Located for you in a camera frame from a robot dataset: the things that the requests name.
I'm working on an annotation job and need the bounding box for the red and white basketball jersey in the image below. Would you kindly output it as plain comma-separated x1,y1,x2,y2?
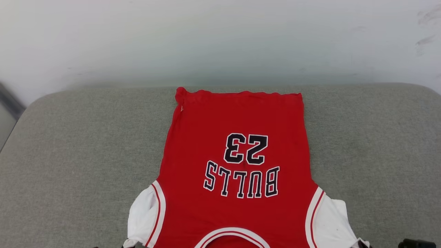
122,87,371,248

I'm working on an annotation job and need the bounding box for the grey fabric sofa cushion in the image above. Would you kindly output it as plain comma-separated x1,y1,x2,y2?
0,83,441,248

